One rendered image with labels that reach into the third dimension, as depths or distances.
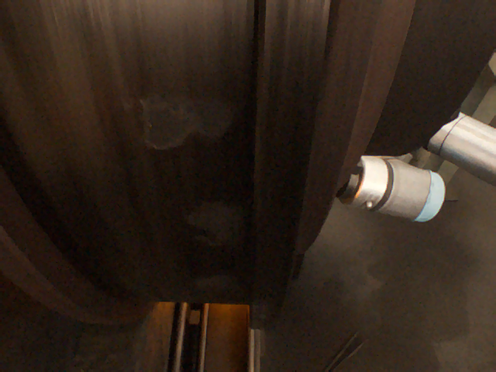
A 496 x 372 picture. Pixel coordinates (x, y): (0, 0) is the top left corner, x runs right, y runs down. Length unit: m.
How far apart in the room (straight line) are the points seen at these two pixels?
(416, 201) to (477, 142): 0.15
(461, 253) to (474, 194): 0.29
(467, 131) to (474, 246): 0.87
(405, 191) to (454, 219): 0.97
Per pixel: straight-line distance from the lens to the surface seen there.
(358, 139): 0.16
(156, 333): 0.40
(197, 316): 0.54
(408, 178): 0.67
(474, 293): 1.50
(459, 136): 0.76
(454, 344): 1.40
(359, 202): 0.64
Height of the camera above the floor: 1.21
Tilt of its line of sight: 53 degrees down
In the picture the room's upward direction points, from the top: straight up
